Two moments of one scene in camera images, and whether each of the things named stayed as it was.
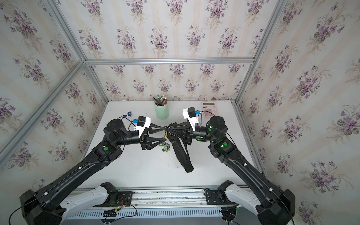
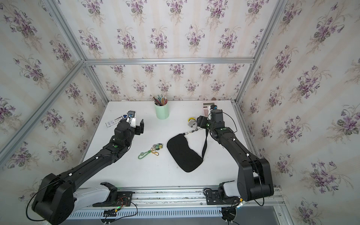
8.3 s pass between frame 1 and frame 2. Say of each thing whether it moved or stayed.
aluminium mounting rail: stayed
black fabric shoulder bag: moved
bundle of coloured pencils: stayed
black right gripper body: moved
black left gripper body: moved
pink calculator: stayed
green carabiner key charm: moved
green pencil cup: stayed
